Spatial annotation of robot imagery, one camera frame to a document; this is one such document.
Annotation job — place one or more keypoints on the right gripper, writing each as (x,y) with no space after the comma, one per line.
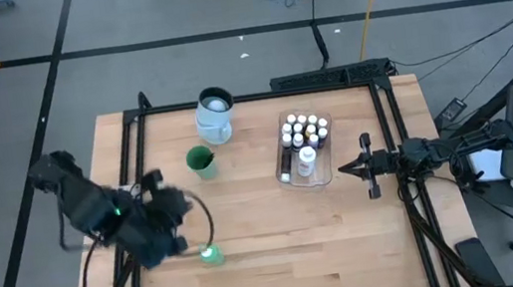
(380,161)

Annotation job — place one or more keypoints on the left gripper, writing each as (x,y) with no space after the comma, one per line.
(157,223)

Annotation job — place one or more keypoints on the clear plastic bin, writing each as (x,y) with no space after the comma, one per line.
(323,170)

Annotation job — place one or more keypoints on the black paint bottle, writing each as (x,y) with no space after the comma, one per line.
(322,132)

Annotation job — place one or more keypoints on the large white paint bottle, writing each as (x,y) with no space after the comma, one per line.
(306,161)

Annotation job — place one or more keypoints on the red paint bottle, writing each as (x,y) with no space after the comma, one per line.
(322,122)

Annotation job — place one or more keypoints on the yellow paint bottle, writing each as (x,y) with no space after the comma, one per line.
(310,129)

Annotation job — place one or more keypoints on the large green paint bottle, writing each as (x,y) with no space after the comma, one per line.
(212,254)

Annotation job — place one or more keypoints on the small green paint bottle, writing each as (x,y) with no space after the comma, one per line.
(312,119)

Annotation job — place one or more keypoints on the purple paint bottle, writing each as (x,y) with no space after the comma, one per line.
(298,139)
(298,128)

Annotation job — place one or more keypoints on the orange paint bottle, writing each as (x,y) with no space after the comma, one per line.
(302,119)

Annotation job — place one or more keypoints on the grey-brown paint bottle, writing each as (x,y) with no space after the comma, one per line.
(286,140)

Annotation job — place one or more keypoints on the dark green paint bottle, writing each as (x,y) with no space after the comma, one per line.
(291,119)

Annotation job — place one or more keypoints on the black paintbrush gold ferrule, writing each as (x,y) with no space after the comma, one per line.
(209,160)

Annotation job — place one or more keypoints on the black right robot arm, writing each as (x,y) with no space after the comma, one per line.
(463,147)

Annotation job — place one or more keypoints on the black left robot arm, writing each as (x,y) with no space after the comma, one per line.
(83,198)

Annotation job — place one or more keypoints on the green plastic cup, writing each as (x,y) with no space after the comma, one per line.
(208,173)

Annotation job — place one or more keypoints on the black power strip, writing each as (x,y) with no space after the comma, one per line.
(327,75)

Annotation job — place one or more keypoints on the black power adapter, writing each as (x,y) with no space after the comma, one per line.
(450,110)

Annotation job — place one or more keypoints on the white mug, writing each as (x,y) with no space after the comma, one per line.
(213,124)

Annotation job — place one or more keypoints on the white printed box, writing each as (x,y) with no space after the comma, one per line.
(489,170)

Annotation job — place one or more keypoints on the black flat tablet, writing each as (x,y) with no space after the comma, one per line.
(479,263)

